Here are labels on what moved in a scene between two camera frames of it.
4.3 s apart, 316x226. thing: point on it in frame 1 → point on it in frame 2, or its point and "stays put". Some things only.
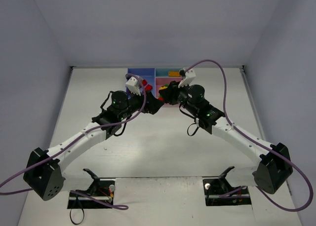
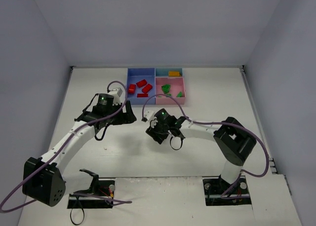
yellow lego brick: (174, 74) stays put
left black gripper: (150, 102) → (122, 114)
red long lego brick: (148, 88) stays put
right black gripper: (170, 93) → (156, 133)
